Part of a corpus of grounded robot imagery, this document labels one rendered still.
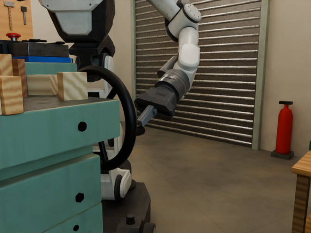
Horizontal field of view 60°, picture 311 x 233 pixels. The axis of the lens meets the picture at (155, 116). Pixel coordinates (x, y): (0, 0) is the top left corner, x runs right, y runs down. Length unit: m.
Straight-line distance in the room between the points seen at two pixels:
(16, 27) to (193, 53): 3.44
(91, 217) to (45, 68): 0.31
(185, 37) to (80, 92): 0.61
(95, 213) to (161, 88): 0.40
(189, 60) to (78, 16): 0.49
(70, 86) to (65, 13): 0.73
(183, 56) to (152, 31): 3.38
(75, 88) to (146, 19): 3.91
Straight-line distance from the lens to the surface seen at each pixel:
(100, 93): 1.24
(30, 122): 0.34
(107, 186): 1.52
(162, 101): 0.72
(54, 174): 0.44
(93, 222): 0.52
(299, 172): 1.31
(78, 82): 0.43
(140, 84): 4.35
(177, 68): 0.84
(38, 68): 0.61
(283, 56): 3.24
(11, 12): 4.12
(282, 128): 3.11
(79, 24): 1.13
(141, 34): 4.37
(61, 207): 0.46
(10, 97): 0.32
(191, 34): 0.99
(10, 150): 0.34
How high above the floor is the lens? 0.95
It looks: 10 degrees down
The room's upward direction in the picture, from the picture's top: straight up
